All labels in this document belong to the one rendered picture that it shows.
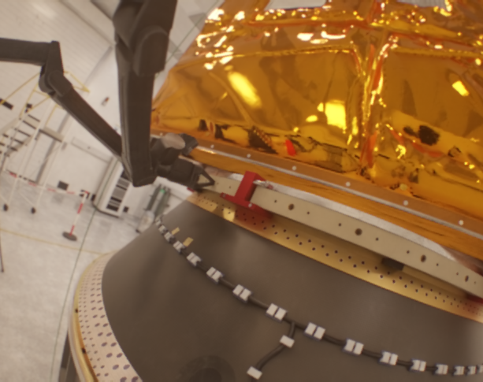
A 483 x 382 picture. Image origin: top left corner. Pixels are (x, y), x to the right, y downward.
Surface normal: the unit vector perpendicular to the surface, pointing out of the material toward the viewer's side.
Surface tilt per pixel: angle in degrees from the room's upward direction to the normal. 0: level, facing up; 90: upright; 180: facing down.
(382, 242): 90
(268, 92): 87
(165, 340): 62
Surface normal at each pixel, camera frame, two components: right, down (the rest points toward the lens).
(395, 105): -0.33, -0.31
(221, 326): -0.23, -0.71
